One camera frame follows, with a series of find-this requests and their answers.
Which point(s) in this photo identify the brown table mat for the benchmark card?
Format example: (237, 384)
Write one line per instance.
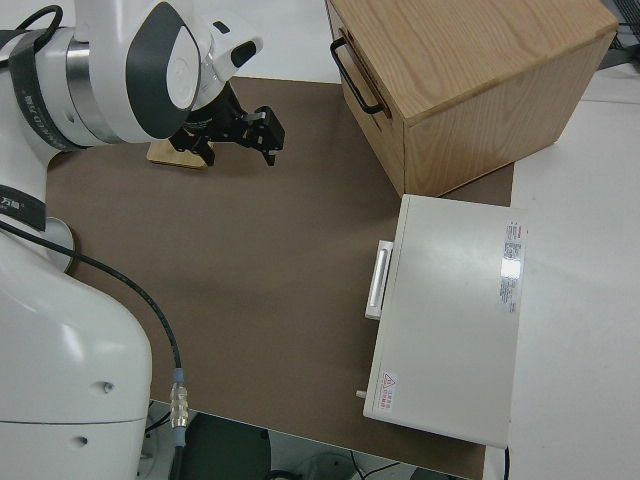
(250, 250)

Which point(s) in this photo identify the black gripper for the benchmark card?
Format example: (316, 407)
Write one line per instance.
(225, 125)

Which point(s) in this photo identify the black metal frame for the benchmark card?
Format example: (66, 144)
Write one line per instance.
(631, 12)

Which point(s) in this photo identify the wooden drawer cabinet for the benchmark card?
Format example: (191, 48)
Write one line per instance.
(475, 60)

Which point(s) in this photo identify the cream toaster oven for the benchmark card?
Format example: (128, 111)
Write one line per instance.
(450, 325)

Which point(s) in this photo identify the red warning sticker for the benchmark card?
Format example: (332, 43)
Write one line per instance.
(388, 389)

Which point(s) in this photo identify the small wooden block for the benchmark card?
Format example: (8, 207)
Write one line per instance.
(165, 156)

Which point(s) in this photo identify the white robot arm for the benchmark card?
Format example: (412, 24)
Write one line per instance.
(50, 350)

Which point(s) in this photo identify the printed toaster label sticker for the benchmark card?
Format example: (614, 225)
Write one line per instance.
(511, 265)

